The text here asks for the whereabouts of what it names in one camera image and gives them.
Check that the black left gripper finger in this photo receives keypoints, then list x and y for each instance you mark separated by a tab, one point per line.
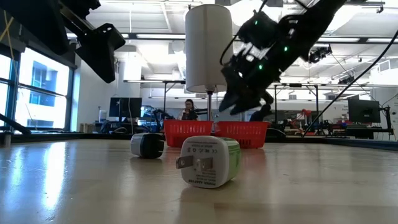
99	53
31	18

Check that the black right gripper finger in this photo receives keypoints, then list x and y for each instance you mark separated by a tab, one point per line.
233	101
258	101

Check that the black and white power adapter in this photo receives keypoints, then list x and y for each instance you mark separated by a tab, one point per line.
149	146

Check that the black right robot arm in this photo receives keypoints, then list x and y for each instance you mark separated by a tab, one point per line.
314	18

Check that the person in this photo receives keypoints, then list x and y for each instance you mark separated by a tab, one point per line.
189	113
259	115

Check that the red plastic basket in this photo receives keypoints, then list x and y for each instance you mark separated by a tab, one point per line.
186	132
245	133

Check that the white cylindrical table lamp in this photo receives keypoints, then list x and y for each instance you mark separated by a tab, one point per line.
208	46

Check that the dark computer monitor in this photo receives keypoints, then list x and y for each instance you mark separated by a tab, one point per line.
363	110
124	107

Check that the black ceiling spotlight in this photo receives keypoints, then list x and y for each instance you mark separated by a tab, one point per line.
317	55

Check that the green and white power adapter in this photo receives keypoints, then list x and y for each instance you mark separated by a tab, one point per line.
211	168

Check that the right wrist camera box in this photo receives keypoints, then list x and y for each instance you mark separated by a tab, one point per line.
258	31

